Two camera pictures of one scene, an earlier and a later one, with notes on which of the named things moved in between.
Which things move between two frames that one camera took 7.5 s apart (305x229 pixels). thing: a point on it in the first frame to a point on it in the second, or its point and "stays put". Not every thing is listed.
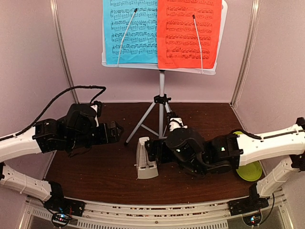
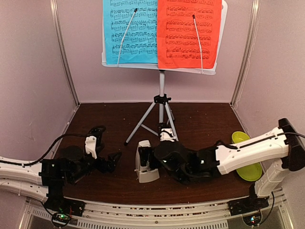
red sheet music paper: (178, 41) stays put
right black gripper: (154, 144) to (145, 152)
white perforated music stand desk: (155, 66) stays put
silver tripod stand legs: (161, 99) stays put
